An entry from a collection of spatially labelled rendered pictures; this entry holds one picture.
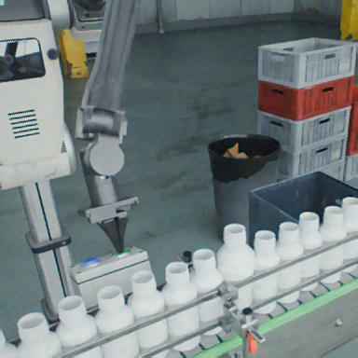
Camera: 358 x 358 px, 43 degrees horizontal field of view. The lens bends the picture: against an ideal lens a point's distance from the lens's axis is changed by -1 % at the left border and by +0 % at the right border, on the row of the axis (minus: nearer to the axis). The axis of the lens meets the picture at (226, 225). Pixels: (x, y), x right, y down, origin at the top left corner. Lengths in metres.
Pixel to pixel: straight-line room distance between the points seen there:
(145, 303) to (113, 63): 0.40
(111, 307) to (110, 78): 0.38
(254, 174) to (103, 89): 1.91
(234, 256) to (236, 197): 1.95
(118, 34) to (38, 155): 0.49
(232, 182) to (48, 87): 1.69
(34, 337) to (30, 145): 0.61
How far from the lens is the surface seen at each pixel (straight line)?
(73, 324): 0.72
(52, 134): 1.20
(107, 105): 0.85
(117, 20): 0.80
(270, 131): 3.38
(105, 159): 0.78
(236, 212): 2.79
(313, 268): 0.94
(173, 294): 0.76
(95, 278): 0.86
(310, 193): 1.68
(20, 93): 1.17
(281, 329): 0.92
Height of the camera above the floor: 1.60
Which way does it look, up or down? 30 degrees down
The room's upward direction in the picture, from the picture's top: 1 degrees counter-clockwise
